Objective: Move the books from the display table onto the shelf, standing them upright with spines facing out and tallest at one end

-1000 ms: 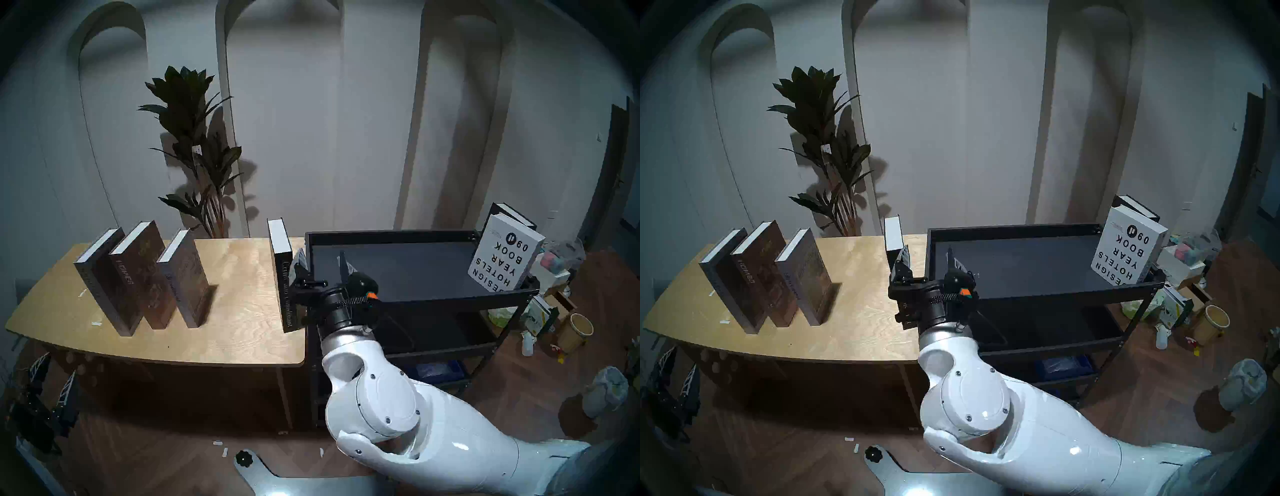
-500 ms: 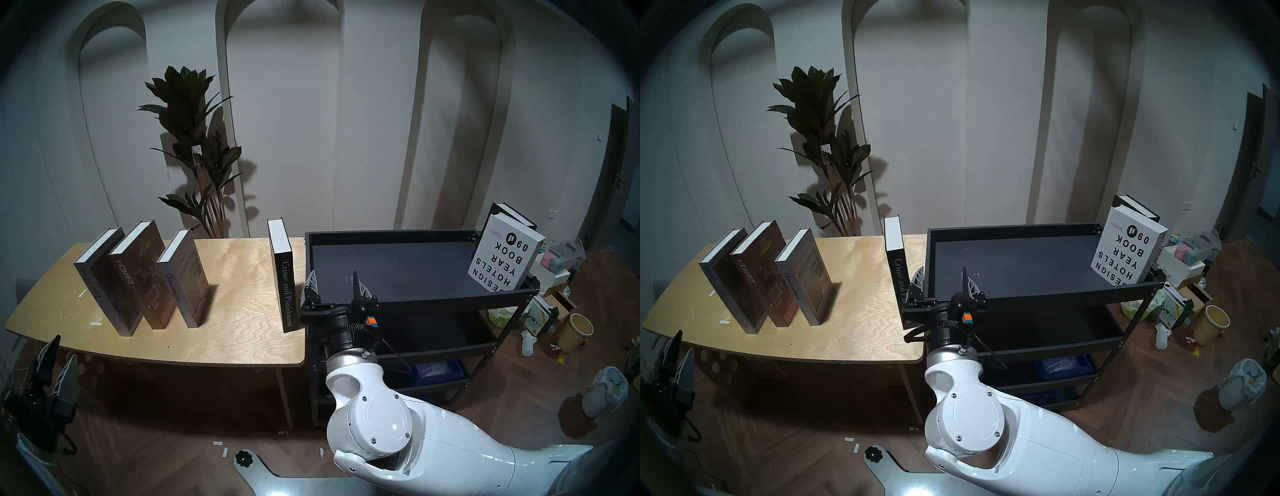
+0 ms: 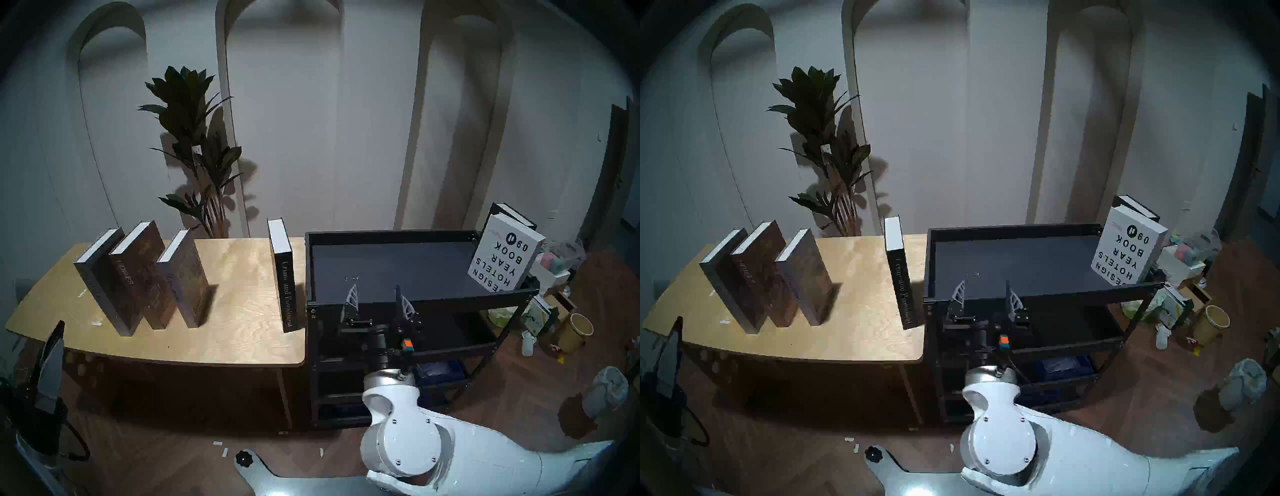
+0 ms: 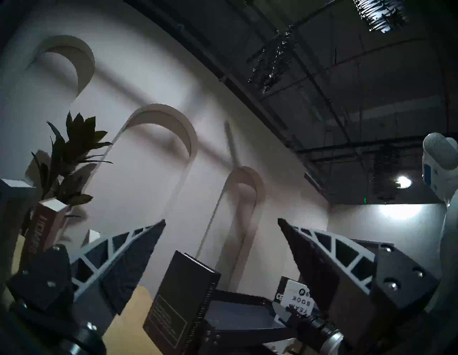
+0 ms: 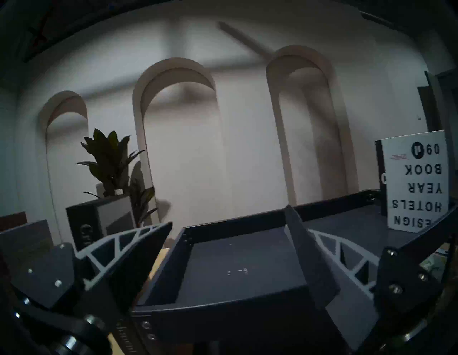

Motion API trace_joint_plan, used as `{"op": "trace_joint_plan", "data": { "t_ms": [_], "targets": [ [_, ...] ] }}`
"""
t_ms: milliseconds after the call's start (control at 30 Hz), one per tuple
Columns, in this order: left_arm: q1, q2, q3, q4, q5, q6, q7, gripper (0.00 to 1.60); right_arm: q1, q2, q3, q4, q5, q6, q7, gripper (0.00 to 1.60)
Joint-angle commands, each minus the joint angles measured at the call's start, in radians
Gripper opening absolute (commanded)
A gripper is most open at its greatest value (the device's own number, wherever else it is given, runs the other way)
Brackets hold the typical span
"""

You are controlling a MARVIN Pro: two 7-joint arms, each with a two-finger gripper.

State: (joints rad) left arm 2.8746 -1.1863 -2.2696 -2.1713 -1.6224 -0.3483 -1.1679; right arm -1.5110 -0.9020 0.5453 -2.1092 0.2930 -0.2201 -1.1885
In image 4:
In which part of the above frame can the wooden display table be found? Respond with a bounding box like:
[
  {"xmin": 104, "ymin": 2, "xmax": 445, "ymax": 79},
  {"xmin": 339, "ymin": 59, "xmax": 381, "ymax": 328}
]
[{"xmin": 103, "ymin": 286, "xmax": 166, "ymax": 355}]

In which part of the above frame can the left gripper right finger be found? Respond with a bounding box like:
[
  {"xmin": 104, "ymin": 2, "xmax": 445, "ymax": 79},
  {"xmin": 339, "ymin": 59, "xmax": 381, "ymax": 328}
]
[{"xmin": 279, "ymin": 218, "xmax": 440, "ymax": 349}]

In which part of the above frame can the black metal shelf cart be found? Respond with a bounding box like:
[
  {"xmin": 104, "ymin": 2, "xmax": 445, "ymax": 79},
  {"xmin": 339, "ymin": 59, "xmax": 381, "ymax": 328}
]
[{"xmin": 200, "ymin": 289, "xmax": 312, "ymax": 349}]

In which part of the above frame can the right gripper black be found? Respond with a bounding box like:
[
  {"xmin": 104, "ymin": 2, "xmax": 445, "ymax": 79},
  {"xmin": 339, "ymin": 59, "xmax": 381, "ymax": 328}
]
[{"xmin": 304, "ymin": 312, "xmax": 336, "ymax": 345}]

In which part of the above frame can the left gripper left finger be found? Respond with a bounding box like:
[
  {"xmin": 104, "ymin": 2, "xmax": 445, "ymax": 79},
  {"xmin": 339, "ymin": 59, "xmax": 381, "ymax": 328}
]
[{"xmin": 6, "ymin": 219, "xmax": 167, "ymax": 322}]

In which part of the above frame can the tall green potted plant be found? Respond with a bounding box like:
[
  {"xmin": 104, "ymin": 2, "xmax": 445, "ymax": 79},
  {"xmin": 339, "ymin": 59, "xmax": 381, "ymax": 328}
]
[{"xmin": 21, "ymin": 111, "xmax": 114, "ymax": 235}]

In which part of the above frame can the grey Discontent book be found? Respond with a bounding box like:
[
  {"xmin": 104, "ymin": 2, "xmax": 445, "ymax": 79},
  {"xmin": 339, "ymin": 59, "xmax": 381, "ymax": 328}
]
[{"xmin": 82, "ymin": 229, "xmax": 101, "ymax": 248}]

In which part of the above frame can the white Designhotels Yearbook book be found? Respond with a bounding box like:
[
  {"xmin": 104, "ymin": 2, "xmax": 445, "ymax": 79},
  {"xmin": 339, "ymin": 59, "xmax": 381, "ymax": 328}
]
[{"xmin": 277, "ymin": 276, "xmax": 316, "ymax": 318}]

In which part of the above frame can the black Crime and Punishment book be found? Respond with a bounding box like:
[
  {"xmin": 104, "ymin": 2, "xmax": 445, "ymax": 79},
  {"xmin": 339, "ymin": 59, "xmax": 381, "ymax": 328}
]
[{"xmin": 143, "ymin": 251, "xmax": 221, "ymax": 355}]

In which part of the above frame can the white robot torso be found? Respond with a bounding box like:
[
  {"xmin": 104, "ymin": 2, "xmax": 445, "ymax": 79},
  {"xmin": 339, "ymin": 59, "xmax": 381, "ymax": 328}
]
[{"xmin": 422, "ymin": 132, "xmax": 458, "ymax": 287}]

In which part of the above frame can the grey Special Issue book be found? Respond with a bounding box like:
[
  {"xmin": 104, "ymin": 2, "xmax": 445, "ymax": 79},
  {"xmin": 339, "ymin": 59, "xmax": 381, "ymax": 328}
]
[{"xmin": 0, "ymin": 178, "xmax": 37, "ymax": 283}]

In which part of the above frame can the brown Homes book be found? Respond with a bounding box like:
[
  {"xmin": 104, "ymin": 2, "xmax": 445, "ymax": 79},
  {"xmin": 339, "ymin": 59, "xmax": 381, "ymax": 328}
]
[{"xmin": 18, "ymin": 199, "xmax": 69, "ymax": 274}]

